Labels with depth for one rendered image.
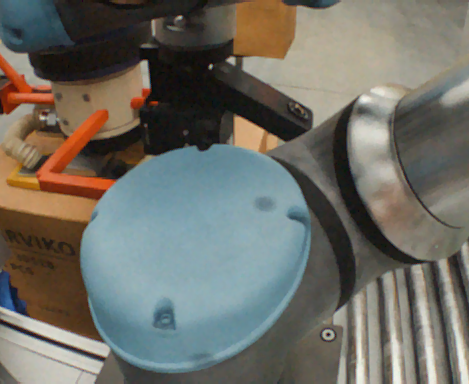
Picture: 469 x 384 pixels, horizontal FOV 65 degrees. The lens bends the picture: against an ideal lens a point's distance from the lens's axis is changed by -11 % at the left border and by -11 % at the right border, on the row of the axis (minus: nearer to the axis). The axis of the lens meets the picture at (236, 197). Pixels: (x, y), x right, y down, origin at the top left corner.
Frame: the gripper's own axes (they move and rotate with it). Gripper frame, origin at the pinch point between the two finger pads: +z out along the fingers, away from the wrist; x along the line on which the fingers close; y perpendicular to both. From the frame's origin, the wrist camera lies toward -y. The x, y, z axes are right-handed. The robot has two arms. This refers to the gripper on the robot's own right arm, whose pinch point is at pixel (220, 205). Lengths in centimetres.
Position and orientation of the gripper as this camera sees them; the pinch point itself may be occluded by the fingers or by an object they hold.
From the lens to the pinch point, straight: 49.2
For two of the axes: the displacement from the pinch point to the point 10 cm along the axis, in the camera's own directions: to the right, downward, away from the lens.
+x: -2.0, 6.3, -7.5
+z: -0.1, 7.7, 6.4
